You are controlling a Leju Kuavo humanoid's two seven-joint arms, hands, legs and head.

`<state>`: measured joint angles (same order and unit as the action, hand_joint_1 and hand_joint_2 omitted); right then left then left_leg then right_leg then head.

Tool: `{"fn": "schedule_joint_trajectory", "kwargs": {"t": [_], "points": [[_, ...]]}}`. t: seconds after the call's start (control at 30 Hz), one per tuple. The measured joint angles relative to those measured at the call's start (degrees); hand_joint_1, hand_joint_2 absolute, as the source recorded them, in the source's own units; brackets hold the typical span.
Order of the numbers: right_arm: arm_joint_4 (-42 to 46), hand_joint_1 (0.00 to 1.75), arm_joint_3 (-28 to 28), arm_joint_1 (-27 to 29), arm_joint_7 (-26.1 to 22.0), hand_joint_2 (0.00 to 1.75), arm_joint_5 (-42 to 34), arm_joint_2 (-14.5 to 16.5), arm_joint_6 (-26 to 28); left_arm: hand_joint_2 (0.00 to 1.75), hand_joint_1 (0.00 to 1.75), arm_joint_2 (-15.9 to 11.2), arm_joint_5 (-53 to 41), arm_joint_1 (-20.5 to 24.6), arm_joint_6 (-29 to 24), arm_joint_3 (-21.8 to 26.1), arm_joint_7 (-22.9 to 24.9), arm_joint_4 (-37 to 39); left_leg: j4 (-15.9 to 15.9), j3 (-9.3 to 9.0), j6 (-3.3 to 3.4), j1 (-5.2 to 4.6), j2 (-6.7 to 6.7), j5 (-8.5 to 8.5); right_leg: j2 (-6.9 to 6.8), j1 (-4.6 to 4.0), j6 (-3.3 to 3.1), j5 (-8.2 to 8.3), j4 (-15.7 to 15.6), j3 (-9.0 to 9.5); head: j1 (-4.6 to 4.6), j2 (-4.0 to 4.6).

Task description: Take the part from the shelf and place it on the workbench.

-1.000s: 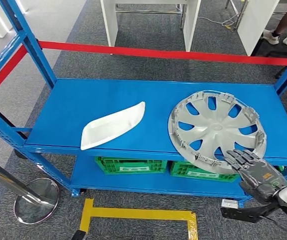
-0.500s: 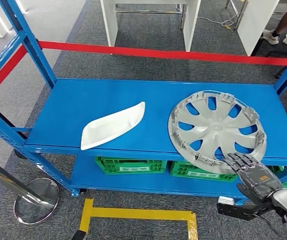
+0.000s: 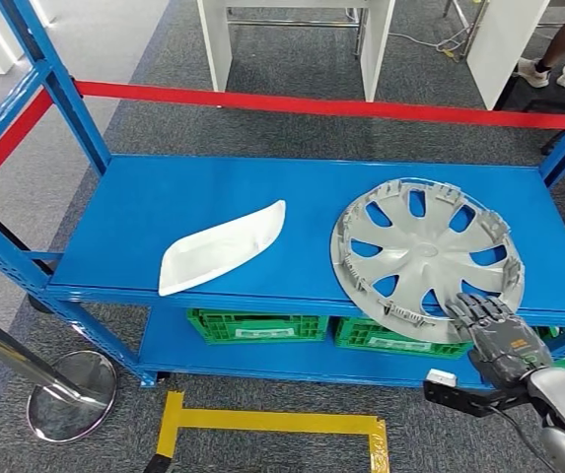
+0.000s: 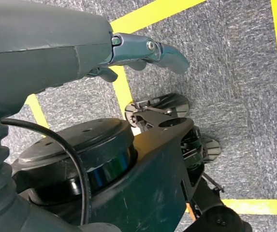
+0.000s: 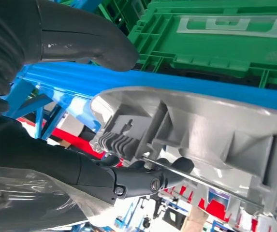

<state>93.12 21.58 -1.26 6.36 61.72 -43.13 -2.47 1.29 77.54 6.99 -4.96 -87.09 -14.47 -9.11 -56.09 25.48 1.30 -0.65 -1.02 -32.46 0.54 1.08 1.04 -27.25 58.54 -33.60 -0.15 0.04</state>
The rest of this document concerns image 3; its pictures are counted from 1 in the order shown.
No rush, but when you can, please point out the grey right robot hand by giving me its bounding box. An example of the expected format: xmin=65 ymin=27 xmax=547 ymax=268
xmin=445 ymin=294 xmax=555 ymax=391

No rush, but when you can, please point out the silver wheel hubcap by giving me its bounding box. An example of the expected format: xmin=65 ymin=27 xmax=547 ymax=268
xmin=330 ymin=177 xmax=526 ymax=345

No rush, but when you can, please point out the white plastic trim part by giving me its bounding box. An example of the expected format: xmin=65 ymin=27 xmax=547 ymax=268
xmin=157 ymin=199 xmax=287 ymax=298

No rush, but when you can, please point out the blue metal shelf rack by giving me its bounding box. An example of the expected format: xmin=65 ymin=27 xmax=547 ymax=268
xmin=0 ymin=0 xmax=565 ymax=389

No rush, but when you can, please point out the black chair base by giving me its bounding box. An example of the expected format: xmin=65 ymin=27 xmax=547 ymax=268
xmin=523 ymin=96 xmax=565 ymax=158

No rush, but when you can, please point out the person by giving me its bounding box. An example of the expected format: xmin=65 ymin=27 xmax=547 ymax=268
xmin=516 ymin=0 xmax=565 ymax=100

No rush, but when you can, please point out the white desk side panel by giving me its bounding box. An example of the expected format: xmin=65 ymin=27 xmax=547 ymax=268
xmin=465 ymin=0 xmax=551 ymax=111

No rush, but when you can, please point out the yellow floor tape outline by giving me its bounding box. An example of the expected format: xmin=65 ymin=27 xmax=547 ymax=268
xmin=155 ymin=390 xmax=391 ymax=473

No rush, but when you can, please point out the white desk with metal rails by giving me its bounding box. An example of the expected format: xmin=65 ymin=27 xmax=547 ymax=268
xmin=196 ymin=0 xmax=396 ymax=103

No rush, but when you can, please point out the long red barrier belt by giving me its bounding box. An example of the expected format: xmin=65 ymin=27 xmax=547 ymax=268
xmin=74 ymin=79 xmax=565 ymax=130

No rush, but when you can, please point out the black round floor base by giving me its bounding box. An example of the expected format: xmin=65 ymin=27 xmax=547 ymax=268
xmin=26 ymin=294 xmax=55 ymax=316

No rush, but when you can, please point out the short red barrier belt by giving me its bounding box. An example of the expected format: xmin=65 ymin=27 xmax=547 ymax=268
xmin=0 ymin=88 xmax=55 ymax=202

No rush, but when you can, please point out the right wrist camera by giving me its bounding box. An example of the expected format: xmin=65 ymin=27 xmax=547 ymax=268
xmin=422 ymin=369 xmax=532 ymax=419

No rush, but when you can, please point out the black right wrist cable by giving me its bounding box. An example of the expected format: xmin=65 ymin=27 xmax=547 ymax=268
xmin=479 ymin=403 xmax=556 ymax=473

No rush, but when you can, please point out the white floor cable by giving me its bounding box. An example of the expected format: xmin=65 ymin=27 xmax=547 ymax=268
xmin=389 ymin=29 xmax=471 ymax=63

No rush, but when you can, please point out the chrome stanchion post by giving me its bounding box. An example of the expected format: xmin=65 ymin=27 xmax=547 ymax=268
xmin=0 ymin=303 xmax=119 ymax=445

